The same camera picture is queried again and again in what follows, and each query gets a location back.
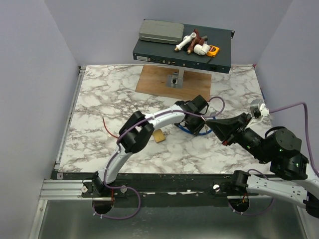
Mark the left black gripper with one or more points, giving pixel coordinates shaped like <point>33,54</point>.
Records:
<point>196,129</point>

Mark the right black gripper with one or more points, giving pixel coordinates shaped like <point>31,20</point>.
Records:
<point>225,128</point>

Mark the blue cable lock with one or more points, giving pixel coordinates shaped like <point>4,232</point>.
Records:
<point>184,129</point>

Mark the brass padlock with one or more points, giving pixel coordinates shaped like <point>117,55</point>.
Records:
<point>158,136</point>

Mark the wooden base board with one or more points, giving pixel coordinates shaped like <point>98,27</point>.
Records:
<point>153,81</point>

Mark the dark blue network switch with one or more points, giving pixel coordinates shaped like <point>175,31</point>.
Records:
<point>165,53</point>

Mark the red cable padlock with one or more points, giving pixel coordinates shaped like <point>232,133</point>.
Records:
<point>106,129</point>

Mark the silver key set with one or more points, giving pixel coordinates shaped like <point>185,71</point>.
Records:
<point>206,128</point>

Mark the white pvc elbow fitting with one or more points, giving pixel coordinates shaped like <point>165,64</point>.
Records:
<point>201,49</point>

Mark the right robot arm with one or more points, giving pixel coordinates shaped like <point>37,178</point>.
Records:
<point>281,150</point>

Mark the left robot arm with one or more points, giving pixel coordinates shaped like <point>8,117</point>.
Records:
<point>138,129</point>

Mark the yellow tape measure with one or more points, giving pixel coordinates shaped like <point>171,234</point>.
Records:
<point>213,51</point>

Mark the brown pipe fitting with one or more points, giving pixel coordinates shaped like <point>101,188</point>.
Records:
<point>195,41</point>

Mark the white pvc pipe fitting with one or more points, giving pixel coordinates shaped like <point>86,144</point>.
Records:
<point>187,39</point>

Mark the dark grey pipe piece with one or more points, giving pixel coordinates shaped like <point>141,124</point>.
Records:
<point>205,38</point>

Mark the grey plastic tool case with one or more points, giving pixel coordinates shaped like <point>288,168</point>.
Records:
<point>161,31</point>

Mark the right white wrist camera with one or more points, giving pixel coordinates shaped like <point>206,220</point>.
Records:
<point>259,112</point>

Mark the metal bracket with lock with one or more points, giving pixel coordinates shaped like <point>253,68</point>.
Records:
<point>175,80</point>

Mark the black mounting base plate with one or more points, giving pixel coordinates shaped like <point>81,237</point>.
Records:
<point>210,183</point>

